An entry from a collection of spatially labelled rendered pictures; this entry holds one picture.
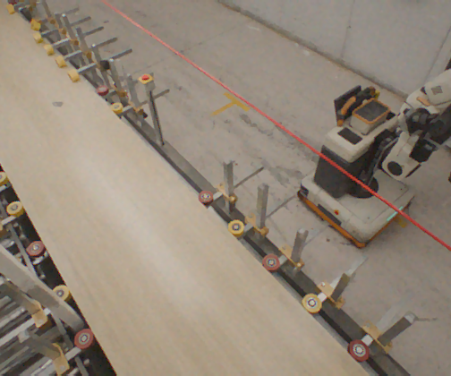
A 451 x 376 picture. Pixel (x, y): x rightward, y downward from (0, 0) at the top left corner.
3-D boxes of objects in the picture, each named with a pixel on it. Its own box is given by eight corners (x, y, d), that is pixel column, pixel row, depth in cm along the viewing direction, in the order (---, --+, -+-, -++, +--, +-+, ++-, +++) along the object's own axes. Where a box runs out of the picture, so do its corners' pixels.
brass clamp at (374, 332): (366, 321, 153) (370, 318, 149) (392, 346, 146) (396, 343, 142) (357, 331, 150) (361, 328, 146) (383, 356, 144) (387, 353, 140)
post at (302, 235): (290, 271, 187) (302, 224, 149) (294, 276, 185) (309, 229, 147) (285, 275, 185) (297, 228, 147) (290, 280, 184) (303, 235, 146)
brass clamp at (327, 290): (322, 282, 166) (324, 277, 162) (344, 303, 159) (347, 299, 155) (313, 290, 164) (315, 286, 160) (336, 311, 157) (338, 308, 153)
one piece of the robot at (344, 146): (307, 190, 277) (328, 106, 211) (351, 157, 296) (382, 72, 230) (340, 217, 260) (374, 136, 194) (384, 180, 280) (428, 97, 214)
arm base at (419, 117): (418, 108, 176) (404, 118, 172) (434, 107, 169) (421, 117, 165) (421, 123, 179) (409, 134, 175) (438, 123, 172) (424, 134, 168)
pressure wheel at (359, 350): (365, 356, 144) (374, 350, 135) (354, 371, 141) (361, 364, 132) (350, 342, 148) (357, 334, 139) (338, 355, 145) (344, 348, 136)
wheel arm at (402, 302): (405, 291, 160) (409, 287, 157) (412, 296, 159) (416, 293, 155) (345, 355, 144) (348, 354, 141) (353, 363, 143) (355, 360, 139)
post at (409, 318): (370, 344, 158) (410, 309, 120) (376, 349, 157) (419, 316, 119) (364, 348, 157) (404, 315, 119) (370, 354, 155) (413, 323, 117)
